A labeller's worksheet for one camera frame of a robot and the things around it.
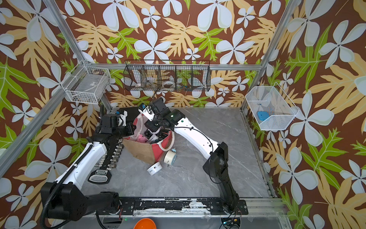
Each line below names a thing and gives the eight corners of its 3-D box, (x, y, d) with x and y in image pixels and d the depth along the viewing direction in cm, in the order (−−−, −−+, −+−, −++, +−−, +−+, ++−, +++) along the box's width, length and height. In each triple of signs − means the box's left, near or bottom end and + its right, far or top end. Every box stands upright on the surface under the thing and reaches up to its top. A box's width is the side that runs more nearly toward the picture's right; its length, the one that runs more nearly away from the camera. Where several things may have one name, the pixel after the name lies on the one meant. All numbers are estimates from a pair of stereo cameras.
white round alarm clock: (149, 173, 87) (146, 168, 81) (158, 165, 90) (157, 159, 84) (153, 179, 85) (151, 174, 79) (163, 170, 88) (162, 165, 82)
